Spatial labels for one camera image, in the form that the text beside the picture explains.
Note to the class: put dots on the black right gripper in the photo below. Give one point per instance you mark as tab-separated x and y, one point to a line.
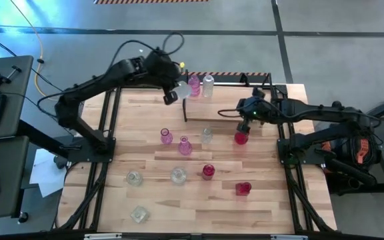
257	108

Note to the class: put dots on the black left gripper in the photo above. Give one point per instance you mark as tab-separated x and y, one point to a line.
162	68

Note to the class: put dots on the clear ribbed glass jar vase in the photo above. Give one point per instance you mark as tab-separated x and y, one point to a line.
182	90

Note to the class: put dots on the pink bulbous glass vase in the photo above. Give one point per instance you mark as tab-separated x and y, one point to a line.
166	138

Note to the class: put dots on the clear flared glass vase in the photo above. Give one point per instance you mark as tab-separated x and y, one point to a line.
207	136

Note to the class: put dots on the pink conical ribbed glass vase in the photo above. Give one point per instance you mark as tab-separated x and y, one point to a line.
185	148

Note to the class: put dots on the clear square glass vase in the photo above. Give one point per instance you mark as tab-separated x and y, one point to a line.
139	214

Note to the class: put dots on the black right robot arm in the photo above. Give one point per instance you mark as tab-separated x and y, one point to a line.
328	115

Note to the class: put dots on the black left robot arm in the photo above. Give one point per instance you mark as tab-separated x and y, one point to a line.
112	75

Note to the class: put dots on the red bulbous glass vase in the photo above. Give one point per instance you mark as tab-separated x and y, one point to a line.
241	138

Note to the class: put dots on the yellow tape tag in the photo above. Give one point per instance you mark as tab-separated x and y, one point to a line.
182	64

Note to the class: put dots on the hazard striped strip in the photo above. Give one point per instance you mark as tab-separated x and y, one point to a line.
232	73

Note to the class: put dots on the red ribbed cylinder glass vase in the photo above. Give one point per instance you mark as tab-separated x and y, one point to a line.
208	171

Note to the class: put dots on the clear wide-mouth glass vase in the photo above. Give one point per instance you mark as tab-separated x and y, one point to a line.
178	175

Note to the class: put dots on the red squat glass vase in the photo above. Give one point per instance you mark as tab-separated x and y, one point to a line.
243	189

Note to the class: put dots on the clear round glass bottle vase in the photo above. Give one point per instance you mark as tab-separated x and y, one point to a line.
134	178

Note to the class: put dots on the black orange shop vacuum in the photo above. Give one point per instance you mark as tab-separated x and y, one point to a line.
352	173

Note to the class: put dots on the black caster wheel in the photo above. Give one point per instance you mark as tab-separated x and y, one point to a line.
59	162
22	217

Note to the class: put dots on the black desk support beam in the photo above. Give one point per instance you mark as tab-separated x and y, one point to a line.
42	138

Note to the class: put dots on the dark grey desk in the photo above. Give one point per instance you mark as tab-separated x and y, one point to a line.
8	160
27	76

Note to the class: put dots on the white paper sheet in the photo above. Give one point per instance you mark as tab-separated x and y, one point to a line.
45	176

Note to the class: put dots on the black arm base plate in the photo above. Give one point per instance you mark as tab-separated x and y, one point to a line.
312	158
78	151

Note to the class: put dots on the white bracket strip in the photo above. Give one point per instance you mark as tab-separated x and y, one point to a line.
288	237
102	236

